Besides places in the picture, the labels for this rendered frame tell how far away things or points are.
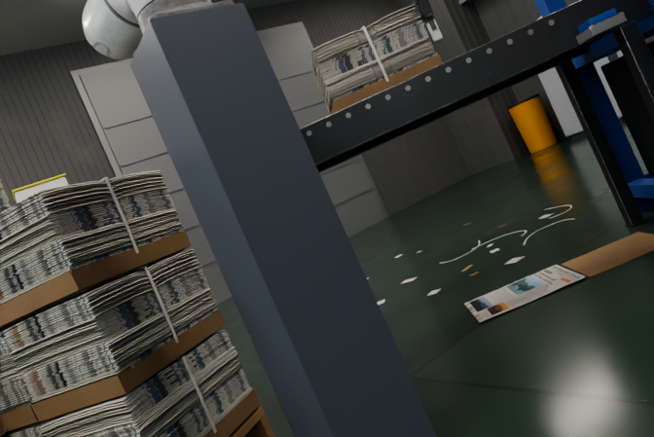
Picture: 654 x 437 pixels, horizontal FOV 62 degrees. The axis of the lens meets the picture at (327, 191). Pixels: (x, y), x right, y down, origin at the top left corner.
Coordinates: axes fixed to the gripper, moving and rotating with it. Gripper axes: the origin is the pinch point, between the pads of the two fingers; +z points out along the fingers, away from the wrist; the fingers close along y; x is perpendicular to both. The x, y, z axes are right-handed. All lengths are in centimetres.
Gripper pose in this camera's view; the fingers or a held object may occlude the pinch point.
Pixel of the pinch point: (434, 30)
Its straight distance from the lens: 188.6
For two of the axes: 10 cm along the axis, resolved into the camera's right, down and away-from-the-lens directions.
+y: -0.7, 0.2, -10.0
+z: 4.1, 9.1, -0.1
